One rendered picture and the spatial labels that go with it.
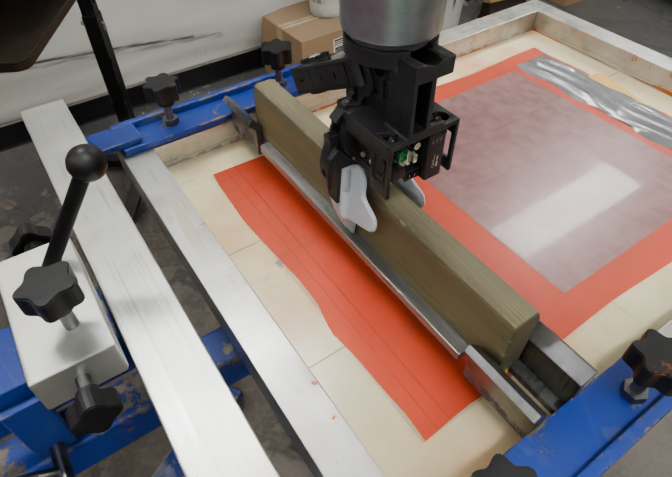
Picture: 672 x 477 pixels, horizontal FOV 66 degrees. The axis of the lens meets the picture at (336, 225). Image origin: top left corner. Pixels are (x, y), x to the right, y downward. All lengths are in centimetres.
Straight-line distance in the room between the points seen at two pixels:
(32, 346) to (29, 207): 192
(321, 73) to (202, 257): 22
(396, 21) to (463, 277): 20
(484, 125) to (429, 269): 37
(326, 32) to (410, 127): 215
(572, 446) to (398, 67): 30
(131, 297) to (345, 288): 21
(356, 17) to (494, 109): 48
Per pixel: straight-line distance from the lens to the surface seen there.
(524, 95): 87
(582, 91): 90
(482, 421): 49
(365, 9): 37
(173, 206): 60
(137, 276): 47
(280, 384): 45
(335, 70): 44
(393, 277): 50
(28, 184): 244
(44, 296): 37
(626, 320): 59
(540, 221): 65
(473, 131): 77
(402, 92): 39
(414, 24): 37
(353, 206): 48
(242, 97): 74
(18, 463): 57
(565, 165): 75
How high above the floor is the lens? 139
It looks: 46 degrees down
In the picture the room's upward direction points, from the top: straight up
